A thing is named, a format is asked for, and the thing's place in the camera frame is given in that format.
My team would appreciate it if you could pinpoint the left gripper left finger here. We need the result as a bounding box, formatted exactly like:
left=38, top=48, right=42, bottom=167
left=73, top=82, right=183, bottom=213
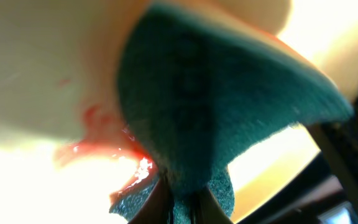
left=128, top=177, right=175, bottom=224

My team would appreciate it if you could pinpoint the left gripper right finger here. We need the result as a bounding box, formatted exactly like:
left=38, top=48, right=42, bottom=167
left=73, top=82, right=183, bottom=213
left=191, top=187, right=233, bottom=224

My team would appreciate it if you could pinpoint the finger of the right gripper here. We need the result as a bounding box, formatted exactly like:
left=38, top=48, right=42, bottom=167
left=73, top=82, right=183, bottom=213
left=307, top=124, right=358, bottom=215

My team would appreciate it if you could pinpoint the green yellow sponge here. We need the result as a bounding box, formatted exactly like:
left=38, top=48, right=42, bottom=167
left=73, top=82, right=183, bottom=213
left=117, top=3, right=353, bottom=223

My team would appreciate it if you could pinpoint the yellow plate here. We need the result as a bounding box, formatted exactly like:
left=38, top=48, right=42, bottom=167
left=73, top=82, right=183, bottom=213
left=0, top=0, right=358, bottom=223

